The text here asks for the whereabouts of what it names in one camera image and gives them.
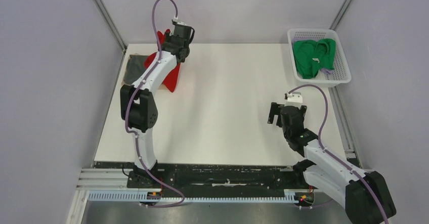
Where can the red t-shirt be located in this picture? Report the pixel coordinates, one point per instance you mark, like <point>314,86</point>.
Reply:
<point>171,81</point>

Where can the white plastic basket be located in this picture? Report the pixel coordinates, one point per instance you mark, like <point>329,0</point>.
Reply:
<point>341,72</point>

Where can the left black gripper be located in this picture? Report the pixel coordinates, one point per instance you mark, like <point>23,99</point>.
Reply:
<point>168,37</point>

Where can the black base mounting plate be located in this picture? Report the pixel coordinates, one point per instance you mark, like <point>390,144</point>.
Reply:
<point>208,180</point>

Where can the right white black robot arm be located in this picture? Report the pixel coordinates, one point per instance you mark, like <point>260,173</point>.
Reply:
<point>364,195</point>

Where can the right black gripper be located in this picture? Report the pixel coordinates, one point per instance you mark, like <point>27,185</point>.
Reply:
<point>275,110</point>

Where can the folded dark grey t-shirt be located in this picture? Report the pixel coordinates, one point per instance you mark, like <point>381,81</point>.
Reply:
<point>134,68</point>

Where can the green t-shirt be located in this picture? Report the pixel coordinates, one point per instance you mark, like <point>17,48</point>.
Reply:
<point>312,57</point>

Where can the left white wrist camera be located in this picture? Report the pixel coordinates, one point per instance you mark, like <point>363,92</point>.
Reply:
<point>176,21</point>

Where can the aluminium frame rail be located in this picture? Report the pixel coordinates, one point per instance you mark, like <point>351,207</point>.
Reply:
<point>105,177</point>

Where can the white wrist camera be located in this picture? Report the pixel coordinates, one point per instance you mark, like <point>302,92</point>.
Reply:
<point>294,98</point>
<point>176,21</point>

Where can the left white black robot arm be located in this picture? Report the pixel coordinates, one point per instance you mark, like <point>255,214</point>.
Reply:
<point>138,107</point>

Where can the white slotted cable duct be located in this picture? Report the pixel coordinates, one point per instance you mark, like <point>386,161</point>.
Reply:
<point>144,196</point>

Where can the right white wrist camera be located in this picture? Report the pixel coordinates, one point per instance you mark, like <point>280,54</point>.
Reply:
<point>294,98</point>

